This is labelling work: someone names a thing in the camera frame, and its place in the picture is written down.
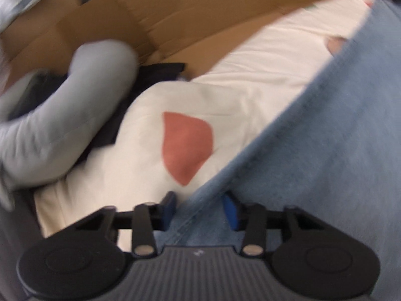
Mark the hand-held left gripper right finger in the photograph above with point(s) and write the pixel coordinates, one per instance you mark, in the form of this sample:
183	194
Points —
230	213

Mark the grey curved neck pillow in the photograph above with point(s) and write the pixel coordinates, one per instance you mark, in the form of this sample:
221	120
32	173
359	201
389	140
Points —
62	125

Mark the black cloth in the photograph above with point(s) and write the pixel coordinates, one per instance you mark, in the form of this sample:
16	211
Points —
153	73

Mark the blue denim jeans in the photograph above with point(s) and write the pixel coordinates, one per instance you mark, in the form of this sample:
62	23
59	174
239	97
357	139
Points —
313	147

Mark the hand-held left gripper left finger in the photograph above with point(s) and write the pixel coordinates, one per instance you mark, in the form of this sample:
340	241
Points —
169	210

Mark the flattened brown cardboard box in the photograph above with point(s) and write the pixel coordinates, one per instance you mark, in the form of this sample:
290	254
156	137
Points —
188	12

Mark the cream bear print bed sheet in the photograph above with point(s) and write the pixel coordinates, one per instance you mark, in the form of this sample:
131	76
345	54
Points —
141	138

